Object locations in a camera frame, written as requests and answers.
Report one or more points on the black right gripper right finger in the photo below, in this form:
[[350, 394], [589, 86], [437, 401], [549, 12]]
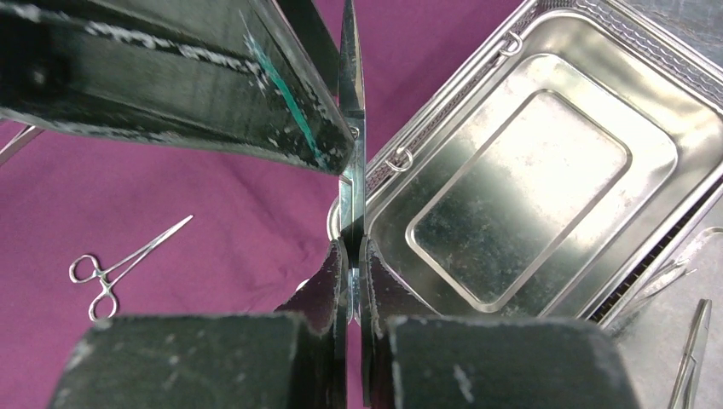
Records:
[[414, 358]]

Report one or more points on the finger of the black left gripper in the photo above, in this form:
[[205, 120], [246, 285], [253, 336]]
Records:
[[311, 31], [227, 76]]

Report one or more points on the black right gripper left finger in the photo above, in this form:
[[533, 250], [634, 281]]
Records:
[[292, 357]]

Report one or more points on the steel surgical scissors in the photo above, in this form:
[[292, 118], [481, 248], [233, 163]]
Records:
[[352, 187]]

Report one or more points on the steel needle holder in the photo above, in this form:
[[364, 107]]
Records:
[[87, 268]]

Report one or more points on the maroon cloth wrap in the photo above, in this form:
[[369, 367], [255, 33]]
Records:
[[259, 228]]

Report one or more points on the steel two-compartment tray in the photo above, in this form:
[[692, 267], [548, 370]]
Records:
[[551, 174]]

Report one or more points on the steel forceps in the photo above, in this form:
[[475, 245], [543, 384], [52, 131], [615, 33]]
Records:
[[20, 140]]

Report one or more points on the steel hemostat clamp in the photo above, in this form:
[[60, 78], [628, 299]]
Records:
[[690, 368]]

